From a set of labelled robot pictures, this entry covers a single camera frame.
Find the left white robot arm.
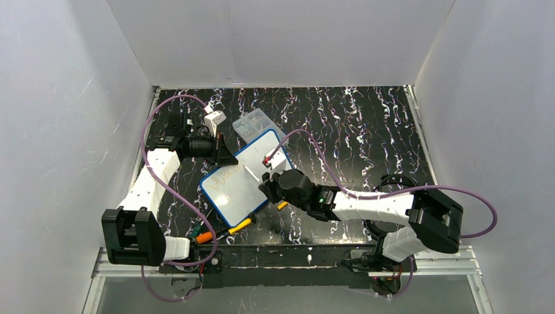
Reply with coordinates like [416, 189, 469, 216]
[101, 111, 238, 266]

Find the white marker pen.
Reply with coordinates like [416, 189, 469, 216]
[243, 165, 262, 184]

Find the clear plastic organizer box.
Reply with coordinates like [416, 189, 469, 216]
[232, 108, 285, 144]

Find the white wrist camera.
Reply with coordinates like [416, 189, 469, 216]
[204, 105, 226, 137]
[262, 148, 288, 174]

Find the yellow marker cap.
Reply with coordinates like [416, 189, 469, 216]
[277, 201, 289, 211]

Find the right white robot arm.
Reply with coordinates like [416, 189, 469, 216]
[259, 169, 463, 263]

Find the aluminium frame rail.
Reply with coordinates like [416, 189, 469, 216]
[83, 245, 489, 313]

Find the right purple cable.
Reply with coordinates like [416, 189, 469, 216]
[268, 128, 499, 300]

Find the blue-framed whiteboard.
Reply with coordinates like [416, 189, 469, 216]
[200, 130, 279, 227]

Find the yellow-handled screwdriver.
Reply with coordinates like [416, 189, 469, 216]
[216, 217, 256, 241]

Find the black coiled cable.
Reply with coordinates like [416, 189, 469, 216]
[361, 173, 428, 243]

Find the green-handled screwdriver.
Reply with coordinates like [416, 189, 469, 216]
[190, 209, 214, 237]

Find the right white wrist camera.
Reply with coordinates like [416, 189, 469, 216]
[262, 148, 288, 174]

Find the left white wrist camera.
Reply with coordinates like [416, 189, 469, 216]
[204, 105, 226, 137]

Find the orange-handled screwdriver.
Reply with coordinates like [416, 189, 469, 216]
[195, 228, 236, 244]

